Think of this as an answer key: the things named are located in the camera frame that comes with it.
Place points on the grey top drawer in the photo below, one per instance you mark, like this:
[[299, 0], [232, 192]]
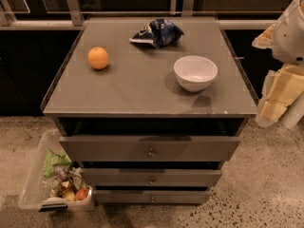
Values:
[[149, 148]]

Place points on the green snack bag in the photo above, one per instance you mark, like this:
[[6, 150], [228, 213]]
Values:
[[52, 160]]

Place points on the grey drawer cabinet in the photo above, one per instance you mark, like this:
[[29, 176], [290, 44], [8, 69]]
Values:
[[138, 94]]

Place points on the white ceramic bowl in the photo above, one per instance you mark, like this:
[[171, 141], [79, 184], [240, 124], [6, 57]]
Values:
[[195, 73]]

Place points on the grey middle drawer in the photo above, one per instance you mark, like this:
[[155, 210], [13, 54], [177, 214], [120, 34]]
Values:
[[150, 177]]

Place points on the orange fruit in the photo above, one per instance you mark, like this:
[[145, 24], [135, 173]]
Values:
[[98, 58]]

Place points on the grey bottom drawer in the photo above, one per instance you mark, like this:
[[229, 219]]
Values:
[[151, 196]]

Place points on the metal railing frame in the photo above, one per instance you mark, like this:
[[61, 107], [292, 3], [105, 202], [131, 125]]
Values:
[[77, 11]]

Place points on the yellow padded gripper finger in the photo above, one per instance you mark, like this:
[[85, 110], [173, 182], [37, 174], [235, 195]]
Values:
[[265, 39]]

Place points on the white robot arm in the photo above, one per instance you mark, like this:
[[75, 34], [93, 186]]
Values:
[[288, 36]]

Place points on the clear plastic bin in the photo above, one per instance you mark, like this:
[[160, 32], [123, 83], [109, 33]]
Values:
[[35, 193]]

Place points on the grey drawer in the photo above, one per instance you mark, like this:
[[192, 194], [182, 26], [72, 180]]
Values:
[[151, 196], [149, 148], [150, 177]]

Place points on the blue crumpled chip bag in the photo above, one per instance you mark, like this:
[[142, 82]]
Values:
[[159, 33]]

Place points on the red apple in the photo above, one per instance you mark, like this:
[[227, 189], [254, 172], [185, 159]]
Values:
[[82, 194]]

